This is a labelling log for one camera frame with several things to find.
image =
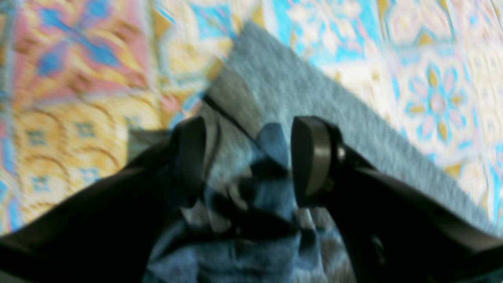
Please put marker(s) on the grey t-shirt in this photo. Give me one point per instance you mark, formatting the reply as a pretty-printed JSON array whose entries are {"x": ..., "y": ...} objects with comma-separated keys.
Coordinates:
[{"x": 247, "y": 227}]

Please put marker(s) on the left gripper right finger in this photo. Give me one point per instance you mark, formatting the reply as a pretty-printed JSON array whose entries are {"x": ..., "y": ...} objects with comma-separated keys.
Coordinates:
[{"x": 392, "y": 232}]

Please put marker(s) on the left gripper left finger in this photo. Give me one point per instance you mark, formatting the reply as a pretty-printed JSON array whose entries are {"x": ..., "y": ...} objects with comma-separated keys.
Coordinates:
[{"x": 106, "y": 232}]

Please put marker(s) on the patterned colourful tablecloth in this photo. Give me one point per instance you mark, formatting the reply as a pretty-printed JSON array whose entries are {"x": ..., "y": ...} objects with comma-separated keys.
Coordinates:
[{"x": 78, "y": 75}]

